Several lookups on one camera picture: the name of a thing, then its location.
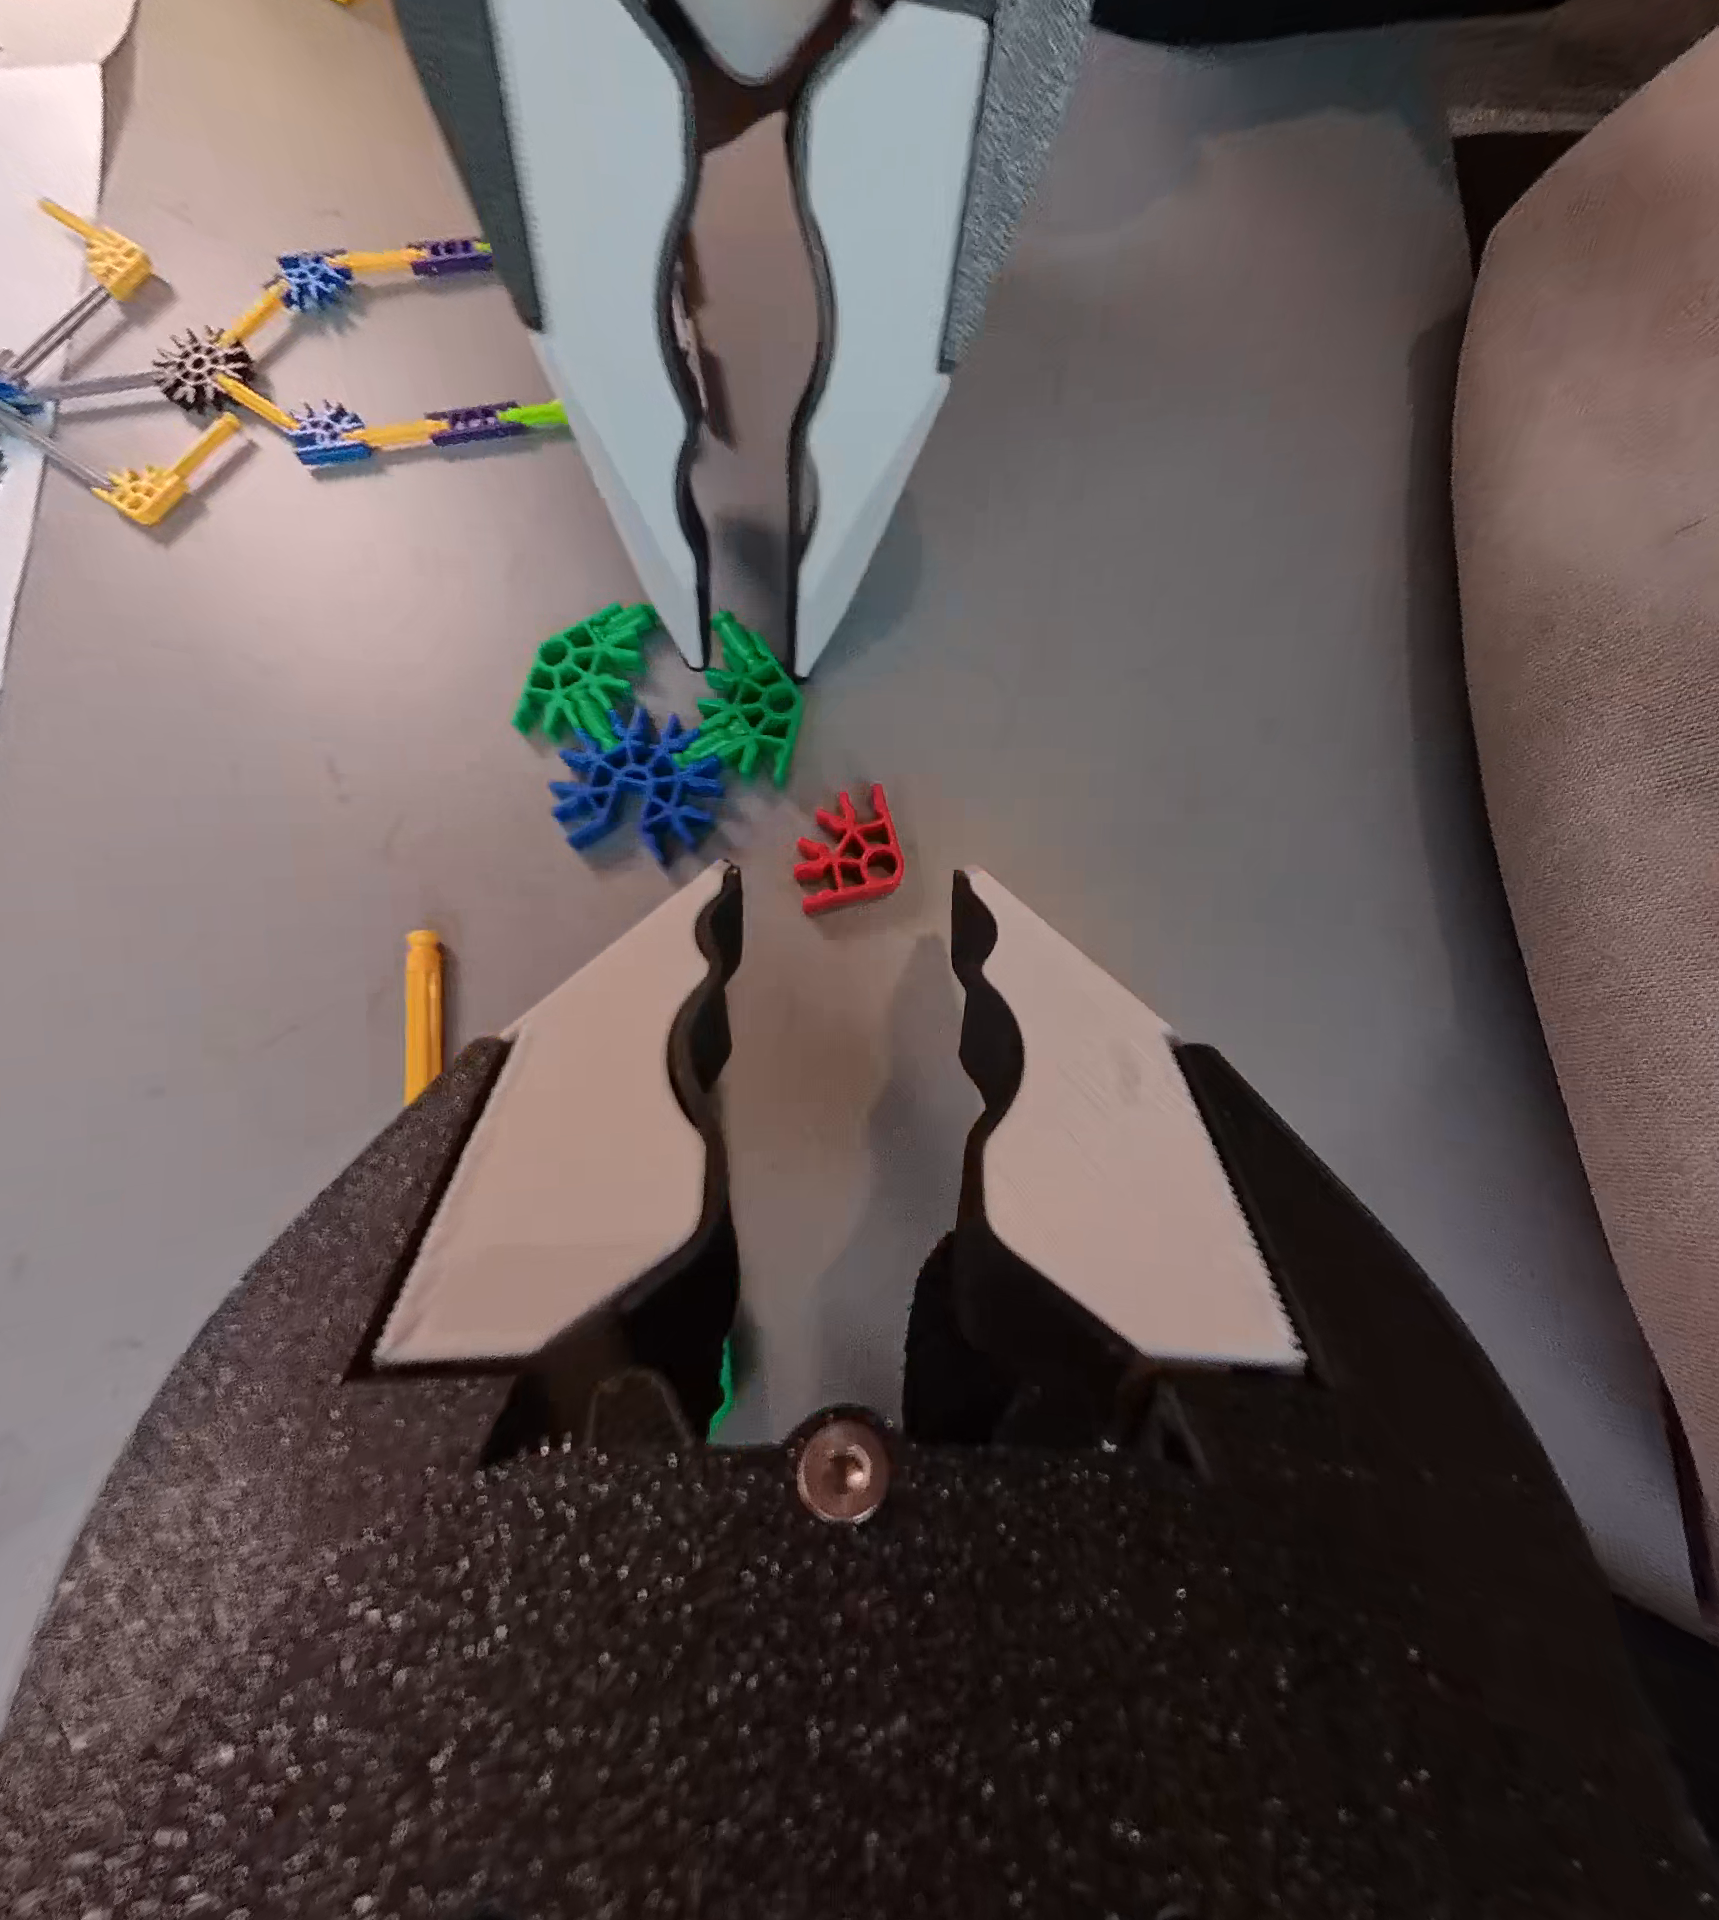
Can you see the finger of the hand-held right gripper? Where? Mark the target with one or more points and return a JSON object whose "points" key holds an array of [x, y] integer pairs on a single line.
{"points": [[891, 269], [588, 225]]}

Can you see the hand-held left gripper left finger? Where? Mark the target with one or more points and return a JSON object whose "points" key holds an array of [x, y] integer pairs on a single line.
{"points": [[560, 1187]]}

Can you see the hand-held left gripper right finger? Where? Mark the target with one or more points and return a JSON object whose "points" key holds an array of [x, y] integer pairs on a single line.
{"points": [[1130, 1187]]}

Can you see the connector assembly with yellow rods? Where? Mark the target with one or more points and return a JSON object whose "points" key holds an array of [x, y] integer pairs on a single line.
{"points": [[422, 1021]]}

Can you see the red corner connector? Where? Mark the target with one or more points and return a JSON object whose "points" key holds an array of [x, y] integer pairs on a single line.
{"points": [[860, 887]]}

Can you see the blue snowflake connector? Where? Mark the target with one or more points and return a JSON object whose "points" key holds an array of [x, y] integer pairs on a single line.
{"points": [[641, 781]]}

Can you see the green fan-shaped connector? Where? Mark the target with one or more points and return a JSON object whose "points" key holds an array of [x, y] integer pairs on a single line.
{"points": [[755, 723], [583, 677]]}

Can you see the short green rod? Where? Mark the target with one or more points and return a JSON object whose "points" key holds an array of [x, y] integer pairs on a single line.
{"points": [[602, 730], [710, 745]]}

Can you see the multicolour rod connector toy figure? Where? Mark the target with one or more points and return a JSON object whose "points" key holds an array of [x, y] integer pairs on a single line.
{"points": [[204, 369]]}

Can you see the person's beige fleece clothing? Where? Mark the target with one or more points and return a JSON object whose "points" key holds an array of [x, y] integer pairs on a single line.
{"points": [[1623, 752]]}

